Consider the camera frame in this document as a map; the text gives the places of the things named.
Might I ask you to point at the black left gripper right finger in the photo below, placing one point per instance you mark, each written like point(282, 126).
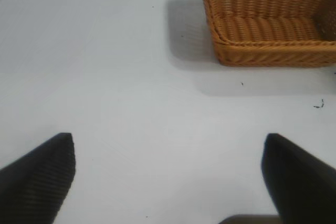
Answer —
point(299, 182)

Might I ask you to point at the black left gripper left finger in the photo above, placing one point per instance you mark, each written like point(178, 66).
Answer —
point(36, 179)

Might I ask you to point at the brown wicker basket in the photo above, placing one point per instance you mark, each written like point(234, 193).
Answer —
point(262, 24)

